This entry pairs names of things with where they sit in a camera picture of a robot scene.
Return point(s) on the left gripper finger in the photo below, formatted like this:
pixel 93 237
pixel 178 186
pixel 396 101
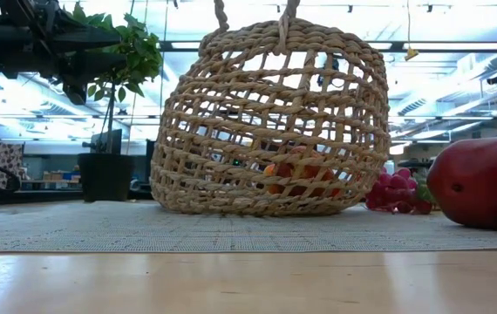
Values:
pixel 91 63
pixel 83 37

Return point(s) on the red apple yellow stem cavity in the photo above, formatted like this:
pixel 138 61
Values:
pixel 311 172

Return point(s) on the purple grape bunch with leaf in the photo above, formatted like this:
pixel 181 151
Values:
pixel 390 187

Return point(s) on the dark red apple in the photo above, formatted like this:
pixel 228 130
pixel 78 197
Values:
pixel 479 183

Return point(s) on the potted green plant black pot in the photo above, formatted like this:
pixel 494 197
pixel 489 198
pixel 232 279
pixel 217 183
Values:
pixel 104 176

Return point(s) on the distant orange blue storage boxes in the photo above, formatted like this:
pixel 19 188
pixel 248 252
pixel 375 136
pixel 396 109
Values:
pixel 63 176

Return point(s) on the floral patterned chair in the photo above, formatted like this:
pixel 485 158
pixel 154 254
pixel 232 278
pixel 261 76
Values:
pixel 2 159

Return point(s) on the grey woven placemat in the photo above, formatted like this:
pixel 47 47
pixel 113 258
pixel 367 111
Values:
pixel 100 231

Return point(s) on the white cup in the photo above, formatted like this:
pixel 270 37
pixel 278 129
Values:
pixel 389 168

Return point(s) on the yellow hanging ceiling tag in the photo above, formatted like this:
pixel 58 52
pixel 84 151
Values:
pixel 411 54

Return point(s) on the black distant workbench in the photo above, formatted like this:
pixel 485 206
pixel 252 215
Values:
pixel 416 164

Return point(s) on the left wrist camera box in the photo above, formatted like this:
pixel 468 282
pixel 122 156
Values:
pixel 75 89

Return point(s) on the black hanging camera device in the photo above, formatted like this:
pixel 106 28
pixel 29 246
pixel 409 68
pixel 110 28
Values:
pixel 320 80

